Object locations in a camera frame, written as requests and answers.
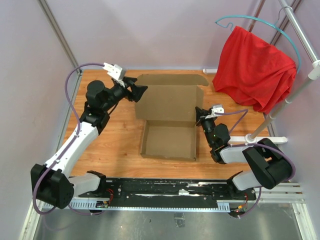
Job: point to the red cloth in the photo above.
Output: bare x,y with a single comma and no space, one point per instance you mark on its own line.
253,72

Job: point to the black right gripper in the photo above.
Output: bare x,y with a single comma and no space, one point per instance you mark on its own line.
201,113

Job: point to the brown cardboard box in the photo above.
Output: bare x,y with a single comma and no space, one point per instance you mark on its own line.
168,107

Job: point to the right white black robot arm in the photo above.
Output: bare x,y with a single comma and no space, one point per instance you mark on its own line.
269,166

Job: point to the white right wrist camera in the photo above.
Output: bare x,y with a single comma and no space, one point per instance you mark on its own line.
215,111

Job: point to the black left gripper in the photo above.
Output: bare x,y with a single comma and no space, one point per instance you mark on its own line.
137,91

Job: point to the grey slotted cable duct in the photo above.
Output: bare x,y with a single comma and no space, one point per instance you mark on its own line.
89,204

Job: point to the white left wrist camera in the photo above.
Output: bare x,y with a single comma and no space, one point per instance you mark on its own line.
115,71

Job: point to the white metal clothes rack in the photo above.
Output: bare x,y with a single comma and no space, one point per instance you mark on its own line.
312,76

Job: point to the teal clothes hanger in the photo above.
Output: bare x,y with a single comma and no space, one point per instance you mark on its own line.
231,26

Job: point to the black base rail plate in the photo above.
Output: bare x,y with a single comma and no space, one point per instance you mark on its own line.
169,193

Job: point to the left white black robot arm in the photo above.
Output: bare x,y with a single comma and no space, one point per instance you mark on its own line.
52,182

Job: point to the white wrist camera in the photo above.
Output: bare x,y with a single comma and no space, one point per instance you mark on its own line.
215,111
115,71

